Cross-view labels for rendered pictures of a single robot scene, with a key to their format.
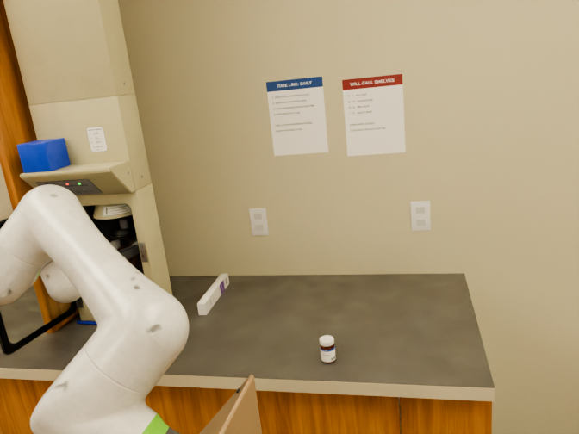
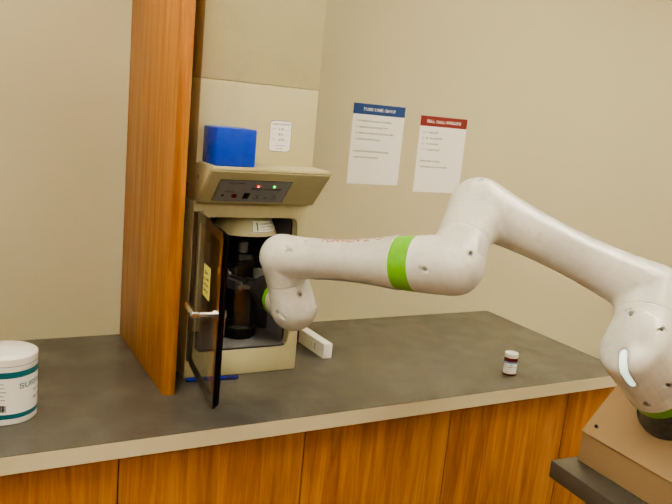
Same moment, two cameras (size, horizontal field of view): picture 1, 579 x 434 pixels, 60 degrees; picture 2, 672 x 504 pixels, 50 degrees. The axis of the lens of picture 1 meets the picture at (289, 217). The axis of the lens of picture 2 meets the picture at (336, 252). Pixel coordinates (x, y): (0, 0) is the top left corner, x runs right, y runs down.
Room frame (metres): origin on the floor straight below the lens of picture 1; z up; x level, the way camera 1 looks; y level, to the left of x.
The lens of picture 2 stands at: (0.14, 1.76, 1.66)
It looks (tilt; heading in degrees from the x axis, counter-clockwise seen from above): 11 degrees down; 316
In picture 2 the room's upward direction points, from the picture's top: 6 degrees clockwise
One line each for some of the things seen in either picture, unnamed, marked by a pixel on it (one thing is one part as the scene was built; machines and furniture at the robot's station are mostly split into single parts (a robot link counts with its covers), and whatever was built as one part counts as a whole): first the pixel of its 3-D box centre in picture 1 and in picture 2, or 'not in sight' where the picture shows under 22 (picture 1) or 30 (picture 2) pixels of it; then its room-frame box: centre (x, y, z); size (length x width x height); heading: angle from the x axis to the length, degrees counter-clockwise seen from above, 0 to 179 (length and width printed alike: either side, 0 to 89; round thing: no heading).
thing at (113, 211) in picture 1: (117, 204); (245, 221); (1.72, 0.59, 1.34); 0.18 x 0.18 x 0.05
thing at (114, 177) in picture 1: (77, 182); (263, 186); (1.58, 0.65, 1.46); 0.32 x 0.12 x 0.10; 76
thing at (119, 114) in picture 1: (117, 207); (234, 226); (1.75, 0.61, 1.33); 0.32 x 0.25 x 0.77; 76
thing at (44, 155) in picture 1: (44, 155); (229, 146); (1.60, 0.75, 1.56); 0.10 x 0.10 x 0.09; 76
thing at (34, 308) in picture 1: (28, 275); (205, 305); (1.51, 0.85, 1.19); 0.30 x 0.01 x 0.40; 158
